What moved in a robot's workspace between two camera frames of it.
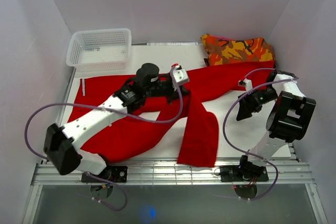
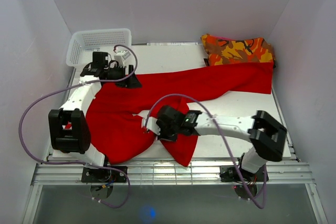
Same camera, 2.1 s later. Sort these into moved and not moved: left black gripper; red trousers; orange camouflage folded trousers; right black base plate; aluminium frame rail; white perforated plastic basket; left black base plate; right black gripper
Moved: red trousers; right black gripper; left black gripper
Not moved: right black base plate; orange camouflage folded trousers; white perforated plastic basket; left black base plate; aluminium frame rail
